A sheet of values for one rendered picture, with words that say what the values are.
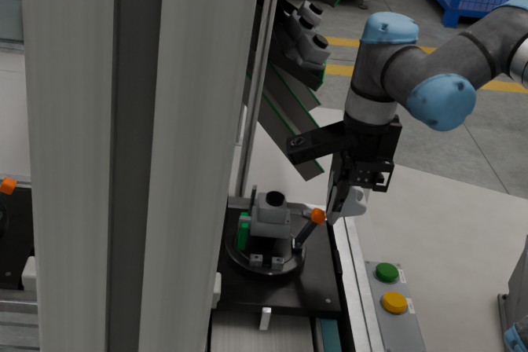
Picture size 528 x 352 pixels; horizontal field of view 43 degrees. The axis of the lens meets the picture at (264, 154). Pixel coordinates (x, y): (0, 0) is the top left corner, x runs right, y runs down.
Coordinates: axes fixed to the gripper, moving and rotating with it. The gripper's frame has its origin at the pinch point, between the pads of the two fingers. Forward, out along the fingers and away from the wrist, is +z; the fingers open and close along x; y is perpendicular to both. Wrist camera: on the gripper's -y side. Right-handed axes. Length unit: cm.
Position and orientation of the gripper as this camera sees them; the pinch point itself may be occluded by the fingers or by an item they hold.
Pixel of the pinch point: (328, 217)
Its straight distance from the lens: 111.6
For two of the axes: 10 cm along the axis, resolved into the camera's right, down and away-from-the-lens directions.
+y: 9.9, 1.1, 1.0
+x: -0.3, -5.5, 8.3
